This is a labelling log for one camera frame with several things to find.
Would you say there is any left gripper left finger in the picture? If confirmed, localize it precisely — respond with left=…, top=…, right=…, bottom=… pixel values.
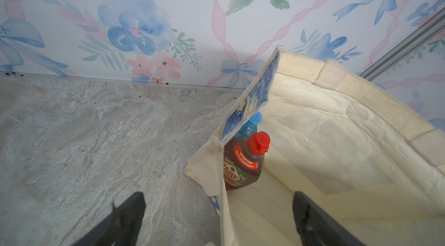
left=74, top=192, right=146, bottom=246

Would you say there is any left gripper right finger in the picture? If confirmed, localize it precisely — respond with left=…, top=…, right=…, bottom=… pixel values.
left=292, top=192, right=363, bottom=246

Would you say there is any cream shopping bag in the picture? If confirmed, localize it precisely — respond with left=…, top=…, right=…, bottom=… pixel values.
left=185, top=47, right=445, bottom=246

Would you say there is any dark red Fairy bottle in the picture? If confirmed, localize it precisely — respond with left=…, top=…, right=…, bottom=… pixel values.
left=223, top=131, right=271, bottom=190

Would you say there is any blue bottle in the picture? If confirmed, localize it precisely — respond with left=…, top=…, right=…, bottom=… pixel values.
left=234, top=112, right=263, bottom=138

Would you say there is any right corner aluminium post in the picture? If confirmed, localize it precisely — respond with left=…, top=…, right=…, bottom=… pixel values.
left=360, top=9, right=445, bottom=81

